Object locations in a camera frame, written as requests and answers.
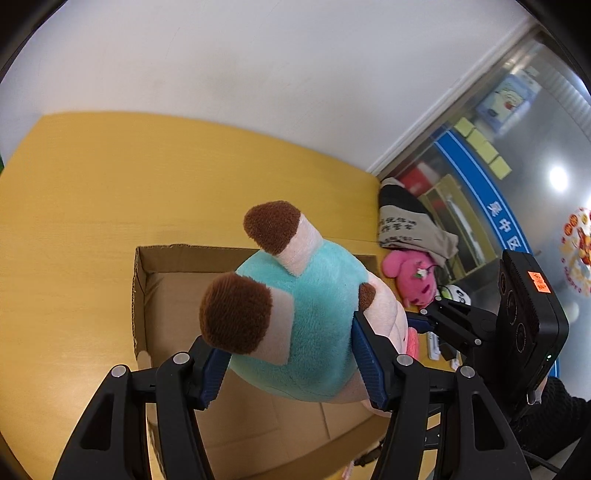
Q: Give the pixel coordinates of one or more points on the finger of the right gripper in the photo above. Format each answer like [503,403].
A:
[462,326]
[419,322]

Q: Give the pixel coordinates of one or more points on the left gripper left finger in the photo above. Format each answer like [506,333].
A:
[110,438]

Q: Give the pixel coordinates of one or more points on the white panda plush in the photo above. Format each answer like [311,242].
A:
[454,293]

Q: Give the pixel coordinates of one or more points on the grey printed cloth bag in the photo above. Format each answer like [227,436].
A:
[405,223]

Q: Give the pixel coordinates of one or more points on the cardboard box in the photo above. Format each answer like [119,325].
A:
[248,432]

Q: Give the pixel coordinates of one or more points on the pig plush teal shirt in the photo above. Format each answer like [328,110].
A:
[288,309]

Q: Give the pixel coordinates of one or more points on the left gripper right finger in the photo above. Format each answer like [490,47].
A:
[452,412]

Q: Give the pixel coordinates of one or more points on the pink plush toy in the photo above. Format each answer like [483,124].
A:
[413,273]

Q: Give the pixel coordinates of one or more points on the pink bear-top pen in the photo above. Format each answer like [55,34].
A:
[348,470]

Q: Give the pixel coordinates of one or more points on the white power strip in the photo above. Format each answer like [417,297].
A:
[433,344]

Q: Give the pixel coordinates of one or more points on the black camera box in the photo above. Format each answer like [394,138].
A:
[532,327]

